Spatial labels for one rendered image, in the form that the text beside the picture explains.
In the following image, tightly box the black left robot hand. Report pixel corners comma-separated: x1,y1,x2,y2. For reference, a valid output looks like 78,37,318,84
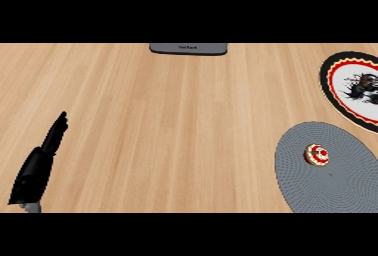
7,111,69,205

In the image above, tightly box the grey round placemat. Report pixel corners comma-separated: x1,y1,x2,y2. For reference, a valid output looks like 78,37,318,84
273,121,378,214

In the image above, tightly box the white plate with black rim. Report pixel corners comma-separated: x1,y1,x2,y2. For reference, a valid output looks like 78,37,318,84
318,50,378,135

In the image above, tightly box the grey flat appliance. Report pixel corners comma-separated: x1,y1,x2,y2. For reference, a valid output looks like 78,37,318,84
147,43,230,57

